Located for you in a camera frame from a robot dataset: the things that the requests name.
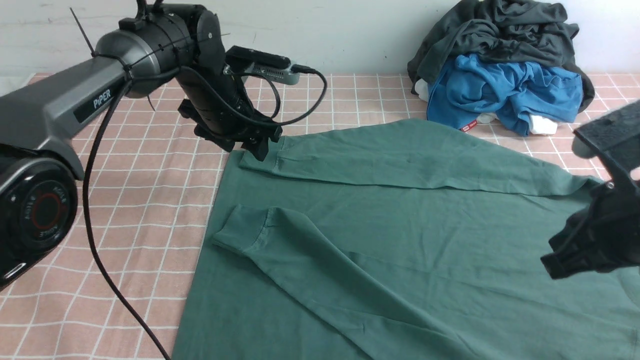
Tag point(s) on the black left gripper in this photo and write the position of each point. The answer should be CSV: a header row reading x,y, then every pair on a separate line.
x,y
224,115

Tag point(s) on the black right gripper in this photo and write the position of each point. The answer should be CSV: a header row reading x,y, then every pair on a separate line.
x,y
605,235

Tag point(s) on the green long-sleeved shirt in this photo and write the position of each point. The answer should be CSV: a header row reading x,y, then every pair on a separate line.
x,y
400,241

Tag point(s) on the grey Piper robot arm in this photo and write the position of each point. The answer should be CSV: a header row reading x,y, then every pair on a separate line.
x,y
51,131

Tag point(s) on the dark grey crumpled garment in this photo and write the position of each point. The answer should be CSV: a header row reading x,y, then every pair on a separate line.
x,y
501,31

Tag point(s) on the blue crumpled garment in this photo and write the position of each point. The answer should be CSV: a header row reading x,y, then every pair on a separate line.
x,y
468,87

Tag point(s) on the pink checkered tablecloth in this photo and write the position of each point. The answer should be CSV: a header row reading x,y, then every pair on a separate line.
x,y
150,195

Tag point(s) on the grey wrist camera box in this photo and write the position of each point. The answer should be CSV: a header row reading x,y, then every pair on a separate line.
x,y
247,61

